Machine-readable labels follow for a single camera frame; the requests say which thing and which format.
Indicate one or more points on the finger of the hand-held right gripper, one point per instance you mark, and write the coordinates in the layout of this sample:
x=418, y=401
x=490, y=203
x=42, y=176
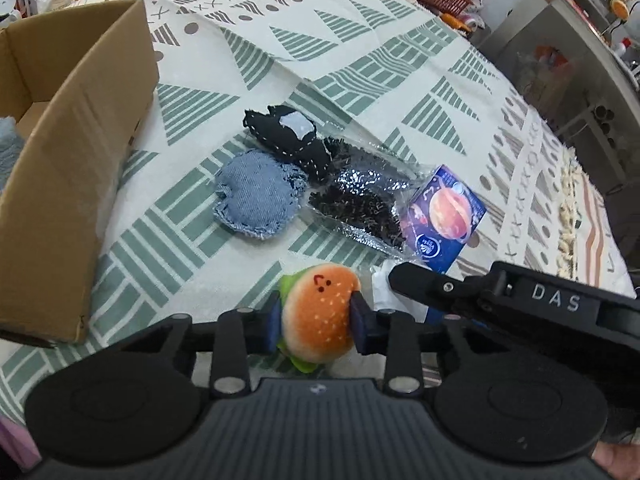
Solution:
x=430, y=282

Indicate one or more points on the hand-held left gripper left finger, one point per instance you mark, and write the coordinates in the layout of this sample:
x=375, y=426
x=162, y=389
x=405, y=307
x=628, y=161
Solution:
x=274, y=325

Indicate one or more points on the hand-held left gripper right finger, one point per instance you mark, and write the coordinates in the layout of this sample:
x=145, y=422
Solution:
x=361, y=325

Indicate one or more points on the burger plush toy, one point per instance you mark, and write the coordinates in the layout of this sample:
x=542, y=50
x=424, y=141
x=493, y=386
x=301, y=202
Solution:
x=316, y=312

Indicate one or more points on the brown cardboard box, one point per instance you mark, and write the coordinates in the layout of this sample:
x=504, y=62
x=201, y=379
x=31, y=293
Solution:
x=65, y=175

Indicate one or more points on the person's right forearm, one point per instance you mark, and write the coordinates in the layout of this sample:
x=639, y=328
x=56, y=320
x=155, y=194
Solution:
x=617, y=462

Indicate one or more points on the white plastic wrapper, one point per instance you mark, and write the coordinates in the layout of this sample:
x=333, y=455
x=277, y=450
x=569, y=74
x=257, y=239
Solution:
x=382, y=287

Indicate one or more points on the blue planet print packet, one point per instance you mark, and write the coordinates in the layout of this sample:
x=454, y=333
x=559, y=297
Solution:
x=445, y=212

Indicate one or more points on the clear bag of black tinsel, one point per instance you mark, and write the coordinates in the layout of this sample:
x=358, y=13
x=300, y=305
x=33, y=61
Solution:
x=357, y=195

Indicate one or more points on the blue denim apple cushion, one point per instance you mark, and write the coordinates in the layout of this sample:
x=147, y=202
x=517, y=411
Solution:
x=255, y=192

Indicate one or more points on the black stitched fabric plush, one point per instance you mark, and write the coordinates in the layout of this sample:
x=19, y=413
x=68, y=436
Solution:
x=295, y=135

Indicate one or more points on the grey metal counter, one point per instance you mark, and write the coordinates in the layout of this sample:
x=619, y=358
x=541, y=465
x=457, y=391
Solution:
x=565, y=70

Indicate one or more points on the pink plastic object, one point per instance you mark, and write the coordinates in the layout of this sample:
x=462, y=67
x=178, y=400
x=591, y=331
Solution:
x=17, y=442

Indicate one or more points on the grey fluffy cloth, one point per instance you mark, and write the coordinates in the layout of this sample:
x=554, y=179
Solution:
x=9, y=155

